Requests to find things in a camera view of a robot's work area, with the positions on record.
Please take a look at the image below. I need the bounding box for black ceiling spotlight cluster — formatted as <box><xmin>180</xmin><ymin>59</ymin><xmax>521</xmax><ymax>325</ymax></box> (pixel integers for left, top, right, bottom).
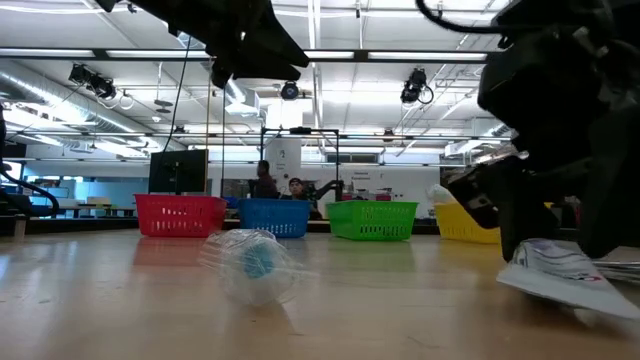
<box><xmin>68</xmin><ymin>63</ymin><xmax>119</xmax><ymax>100</ymax></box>

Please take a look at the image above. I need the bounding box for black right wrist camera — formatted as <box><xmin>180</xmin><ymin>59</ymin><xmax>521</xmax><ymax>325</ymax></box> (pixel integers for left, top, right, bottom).
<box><xmin>442</xmin><ymin>164</ymin><xmax>501</xmax><ymax>230</ymax></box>

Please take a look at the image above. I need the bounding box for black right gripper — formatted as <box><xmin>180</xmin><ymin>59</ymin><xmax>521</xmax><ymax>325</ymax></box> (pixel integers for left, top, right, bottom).
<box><xmin>477</xmin><ymin>22</ymin><xmax>640</xmax><ymax>263</ymax></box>

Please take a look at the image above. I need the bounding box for yellow plastic basket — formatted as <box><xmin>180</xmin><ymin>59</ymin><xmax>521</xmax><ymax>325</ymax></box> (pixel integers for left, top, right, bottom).
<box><xmin>433</xmin><ymin>201</ymin><xmax>502</xmax><ymax>245</ymax></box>

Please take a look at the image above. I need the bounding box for blue toothbrush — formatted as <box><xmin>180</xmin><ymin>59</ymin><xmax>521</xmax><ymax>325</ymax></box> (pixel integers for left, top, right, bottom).
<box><xmin>198</xmin><ymin>228</ymin><xmax>306</xmax><ymax>307</ymax></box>

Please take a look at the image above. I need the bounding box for blue plastic basket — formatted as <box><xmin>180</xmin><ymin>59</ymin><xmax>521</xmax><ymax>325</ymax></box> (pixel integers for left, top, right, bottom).
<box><xmin>237</xmin><ymin>197</ymin><xmax>314</xmax><ymax>239</ymax></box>

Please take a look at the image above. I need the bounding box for red plastic basket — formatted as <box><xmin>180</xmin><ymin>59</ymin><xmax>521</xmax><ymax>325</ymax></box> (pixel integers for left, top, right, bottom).
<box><xmin>133</xmin><ymin>193</ymin><xmax>229</xmax><ymax>239</ymax></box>

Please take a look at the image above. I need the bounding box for black overhead light bar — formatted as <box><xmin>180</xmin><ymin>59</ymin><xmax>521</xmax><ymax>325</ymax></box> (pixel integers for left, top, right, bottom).
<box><xmin>0</xmin><ymin>47</ymin><xmax>501</xmax><ymax>64</ymax></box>

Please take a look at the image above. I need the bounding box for black overhead camera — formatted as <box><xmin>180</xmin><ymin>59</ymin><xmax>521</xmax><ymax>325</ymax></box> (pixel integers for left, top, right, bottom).
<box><xmin>279</xmin><ymin>80</ymin><xmax>301</xmax><ymax>102</ymax></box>
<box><xmin>399</xmin><ymin>67</ymin><xmax>434</xmax><ymax>105</ymax></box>

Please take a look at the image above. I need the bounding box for green plastic basket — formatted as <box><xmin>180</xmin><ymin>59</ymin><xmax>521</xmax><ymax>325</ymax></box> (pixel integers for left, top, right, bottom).
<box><xmin>325</xmin><ymin>200</ymin><xmax>420</xmax><ymax>242</ymax></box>

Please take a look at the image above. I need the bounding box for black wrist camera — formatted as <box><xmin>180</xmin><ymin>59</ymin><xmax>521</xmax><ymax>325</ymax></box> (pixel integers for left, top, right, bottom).
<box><xmin>209</xmin><ymin>58</ymin><xmax>236</xmax><ymax>90</ymax></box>
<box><xmin>442</xmin><ymin>164</ymin><xmax>501</xmax><ymax>230</ymax></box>

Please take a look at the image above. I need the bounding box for black monitor screen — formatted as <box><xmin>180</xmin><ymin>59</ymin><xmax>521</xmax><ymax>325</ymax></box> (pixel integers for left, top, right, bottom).
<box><xmin>148</xmin><ymin>148</ymin><xmax>210</xmax><ymax>196</ymax></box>

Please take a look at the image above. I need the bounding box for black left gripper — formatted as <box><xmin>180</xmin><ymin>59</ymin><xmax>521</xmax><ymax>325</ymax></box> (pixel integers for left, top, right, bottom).
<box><xmin>97</xmin><ymin>0</ymin><xmax>311</xmax><ymax>82</ymax></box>

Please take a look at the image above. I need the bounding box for black background rig frame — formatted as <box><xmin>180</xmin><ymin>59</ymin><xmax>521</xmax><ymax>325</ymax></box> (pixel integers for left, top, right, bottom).
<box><xmin>258</xmin><ymin>126</ymin><xmax>342</xmax><ymax>201</ymax></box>

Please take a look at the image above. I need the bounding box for person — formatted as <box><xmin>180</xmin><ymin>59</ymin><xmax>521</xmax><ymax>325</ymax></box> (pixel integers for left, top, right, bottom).
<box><xmin>252</xmin><ymin>159</ymin><xmax>280</xmax><ymax>200</ymax></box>
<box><xmin>284</xmin><ymin>177</ymin><xmax>309</xmax><ymax>201</ymax></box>

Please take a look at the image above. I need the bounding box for silver ventilation duct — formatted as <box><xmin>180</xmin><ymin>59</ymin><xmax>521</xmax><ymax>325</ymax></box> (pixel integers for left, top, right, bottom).
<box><xmin>0</xmin><ymin>59</ymin><xmax>171</xmax><ymax>151</ymax></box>

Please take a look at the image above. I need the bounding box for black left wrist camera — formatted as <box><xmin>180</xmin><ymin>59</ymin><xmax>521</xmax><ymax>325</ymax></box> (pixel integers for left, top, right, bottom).
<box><xmin>209</xmin><ymin>58</ymin><xmax>236</xmax><ymax>90</ymax></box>

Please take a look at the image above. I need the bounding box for white blue toothpaste tube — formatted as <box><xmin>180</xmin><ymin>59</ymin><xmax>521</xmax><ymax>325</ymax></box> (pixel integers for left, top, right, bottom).
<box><xmin>496</xmin><ymin>237</ymin><xmax>640</xmax><ymax>321</ymax></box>

